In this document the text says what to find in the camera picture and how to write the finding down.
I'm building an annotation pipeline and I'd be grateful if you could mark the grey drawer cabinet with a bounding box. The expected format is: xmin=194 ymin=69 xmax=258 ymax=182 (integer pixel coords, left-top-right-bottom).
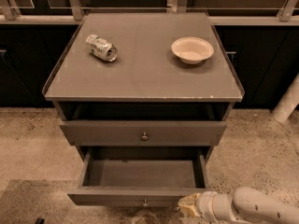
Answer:
xmin=41 ymin=12 xmax=245 ymax=156

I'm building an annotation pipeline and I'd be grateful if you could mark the white cylindrical robot link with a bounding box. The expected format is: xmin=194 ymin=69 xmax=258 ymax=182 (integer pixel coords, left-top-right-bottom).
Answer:
xmin=272 ymin=74 xmax=299 ymax=122

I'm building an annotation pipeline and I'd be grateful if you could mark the crushed silver soda can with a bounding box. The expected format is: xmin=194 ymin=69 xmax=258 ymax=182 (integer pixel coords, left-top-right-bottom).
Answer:
xmin=86 ymin=35 xmax=118 ymax=62

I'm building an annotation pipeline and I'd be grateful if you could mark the white paper bowl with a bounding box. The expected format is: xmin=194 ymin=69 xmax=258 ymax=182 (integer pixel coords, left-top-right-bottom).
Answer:
xmin=171 ymin=37 xmax=214 ymax=65

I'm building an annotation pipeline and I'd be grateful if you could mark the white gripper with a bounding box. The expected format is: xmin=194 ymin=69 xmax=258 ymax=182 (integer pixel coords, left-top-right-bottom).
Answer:
xmin=178 ymin=191 xmax=234 ymax=223

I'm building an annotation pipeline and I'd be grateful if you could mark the metal railing frame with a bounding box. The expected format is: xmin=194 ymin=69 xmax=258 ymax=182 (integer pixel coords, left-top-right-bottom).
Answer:
xmin=0 ymin=0 xmax=299 ymax=26

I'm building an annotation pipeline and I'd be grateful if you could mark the grey drawer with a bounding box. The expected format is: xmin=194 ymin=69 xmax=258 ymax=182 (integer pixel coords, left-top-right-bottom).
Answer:
xmin=68 ymin=147 xmax=209 ymax=207
xmin=60 ymin=120 xmax=226 ymax=147

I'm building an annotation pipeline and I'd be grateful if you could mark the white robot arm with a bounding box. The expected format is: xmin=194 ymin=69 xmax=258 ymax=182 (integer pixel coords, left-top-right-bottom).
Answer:
xmin=178 ymin=187 xmax=299 ymax=224

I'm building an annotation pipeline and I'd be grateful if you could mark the grey top drawer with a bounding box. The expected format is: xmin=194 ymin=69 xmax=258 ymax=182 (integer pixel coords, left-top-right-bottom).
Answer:
xmin=60 ymin=120 xmax=226 ymax=147

